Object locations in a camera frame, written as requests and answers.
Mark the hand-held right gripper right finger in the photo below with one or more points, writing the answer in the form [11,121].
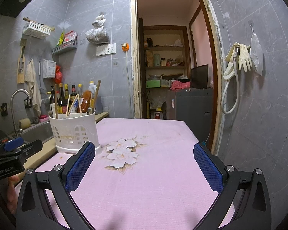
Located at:
[207,169]

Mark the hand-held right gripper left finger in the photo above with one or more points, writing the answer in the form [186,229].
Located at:
[80,167]

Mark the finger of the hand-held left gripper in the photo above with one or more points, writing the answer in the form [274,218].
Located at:
[32,147]
[14,144]

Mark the white plastic utensil basket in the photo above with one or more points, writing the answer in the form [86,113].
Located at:
[72,131]

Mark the wooden chopstick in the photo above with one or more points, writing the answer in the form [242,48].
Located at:
[79,104]
[97,93]
[73,106]
[55,100]
[68,105]

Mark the person's left hand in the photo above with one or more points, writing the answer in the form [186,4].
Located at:
[13,194]

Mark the steel sink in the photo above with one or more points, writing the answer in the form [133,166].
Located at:
[38,131]

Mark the beige sponge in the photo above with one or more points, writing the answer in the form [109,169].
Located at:
[25,124]

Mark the pink soap dish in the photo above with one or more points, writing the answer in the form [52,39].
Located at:
[44,118]

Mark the metal faucet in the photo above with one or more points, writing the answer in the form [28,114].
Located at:
[13,110]

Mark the pink floral tablecloth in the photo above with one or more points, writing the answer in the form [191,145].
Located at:
[153,184]

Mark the soy sauce bottle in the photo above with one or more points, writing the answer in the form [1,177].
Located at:
[62,98]

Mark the wooden cutting board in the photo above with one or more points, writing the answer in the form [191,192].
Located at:
[21,79]

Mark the orange packet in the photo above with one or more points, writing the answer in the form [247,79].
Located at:
[86,100]

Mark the beige hanging towel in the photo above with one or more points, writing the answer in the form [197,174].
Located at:
[31,76]

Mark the red bottle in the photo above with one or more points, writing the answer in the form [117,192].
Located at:
[158,115]

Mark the red plastic bag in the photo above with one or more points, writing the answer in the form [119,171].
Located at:
[58,75]

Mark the cooking oil jug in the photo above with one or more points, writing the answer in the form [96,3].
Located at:
[92,88]

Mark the pink cloth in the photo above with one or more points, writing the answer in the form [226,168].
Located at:
[181,85]

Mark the black monitor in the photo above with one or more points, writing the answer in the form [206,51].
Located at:
[199,76]

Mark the green box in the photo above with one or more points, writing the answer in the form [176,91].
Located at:
[153,83]

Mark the green yellow snack packet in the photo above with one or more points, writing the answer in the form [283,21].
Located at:
[61,39]

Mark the red snack packet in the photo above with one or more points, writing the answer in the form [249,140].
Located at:
[70,37]

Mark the cream rubber gloves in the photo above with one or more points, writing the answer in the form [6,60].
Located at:
[244,57]

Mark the translucent hanging bag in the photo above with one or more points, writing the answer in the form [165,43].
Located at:
[257,52]

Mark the wooden shelf unit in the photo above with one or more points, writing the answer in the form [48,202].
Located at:
[165,48]

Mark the clear hanging plastic bag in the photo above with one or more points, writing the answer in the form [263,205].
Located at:
[97,34]

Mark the black wall outlet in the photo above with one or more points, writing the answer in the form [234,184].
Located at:
[27,103]
[4,109]

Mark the white wall box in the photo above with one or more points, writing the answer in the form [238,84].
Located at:
[49,69]

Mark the grey wall rack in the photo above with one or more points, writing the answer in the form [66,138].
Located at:
[63,48]

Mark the white wall basket rack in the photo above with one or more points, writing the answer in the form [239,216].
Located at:
[37,31]

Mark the white wall switch socket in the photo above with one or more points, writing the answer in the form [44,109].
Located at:
[106,49]

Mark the wooden door frame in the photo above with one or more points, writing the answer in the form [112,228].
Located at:
[133,52]

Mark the orange wall hook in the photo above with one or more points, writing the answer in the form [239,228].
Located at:
[125,47]

